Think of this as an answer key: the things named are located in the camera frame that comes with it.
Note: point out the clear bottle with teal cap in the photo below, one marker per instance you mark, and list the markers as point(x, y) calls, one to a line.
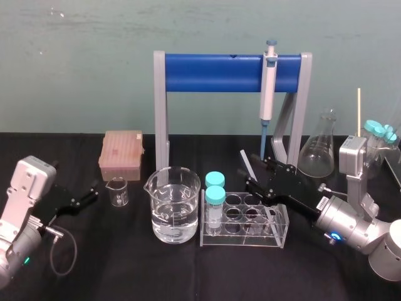
point(388, 129)
point(393, 138)
point(374, 127)

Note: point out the grey and blue pipette stand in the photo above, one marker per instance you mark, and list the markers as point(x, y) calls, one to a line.
point(213, 73)

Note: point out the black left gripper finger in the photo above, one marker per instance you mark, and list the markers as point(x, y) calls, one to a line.
point(87, 192)
point(84, 203)

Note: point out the white and blue pipette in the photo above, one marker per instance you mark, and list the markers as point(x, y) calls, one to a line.
point(268, 94)

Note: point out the small clear glass beaker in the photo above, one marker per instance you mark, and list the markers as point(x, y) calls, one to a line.
point(118, 194)

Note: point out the pink pipette tip box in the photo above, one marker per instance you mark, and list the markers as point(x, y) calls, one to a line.
point(120, 150)

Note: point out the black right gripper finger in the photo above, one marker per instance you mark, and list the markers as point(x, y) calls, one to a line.
point(258, 191)
point(272, 165)

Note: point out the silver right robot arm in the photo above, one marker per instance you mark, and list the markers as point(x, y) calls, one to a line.
point(354, 225)

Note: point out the large glass beaker with water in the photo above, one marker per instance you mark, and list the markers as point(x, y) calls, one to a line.
point(173, 216)

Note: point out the thin wooden stick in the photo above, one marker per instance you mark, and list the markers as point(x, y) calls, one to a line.
point(358, 113)

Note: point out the black table cloth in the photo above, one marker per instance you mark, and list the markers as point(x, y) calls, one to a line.
point(119, 269)

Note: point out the clear glass stirring rod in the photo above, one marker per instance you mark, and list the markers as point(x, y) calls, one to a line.
point(248, 166)

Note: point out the clear tube with teal cap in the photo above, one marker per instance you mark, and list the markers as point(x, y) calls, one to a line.
point(215, 179)
point(215, 196)

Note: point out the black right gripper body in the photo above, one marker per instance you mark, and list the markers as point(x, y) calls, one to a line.
point(291, 186)

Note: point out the clear acrylic tube rack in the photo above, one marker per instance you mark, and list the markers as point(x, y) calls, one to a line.
point(238, 239)

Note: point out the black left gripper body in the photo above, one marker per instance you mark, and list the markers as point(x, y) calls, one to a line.
point(54, 203)

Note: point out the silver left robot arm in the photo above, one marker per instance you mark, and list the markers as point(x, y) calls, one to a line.
point(22, 200)

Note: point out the clear glass conical flask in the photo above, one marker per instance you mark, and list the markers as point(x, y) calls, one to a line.
point(316, 156)

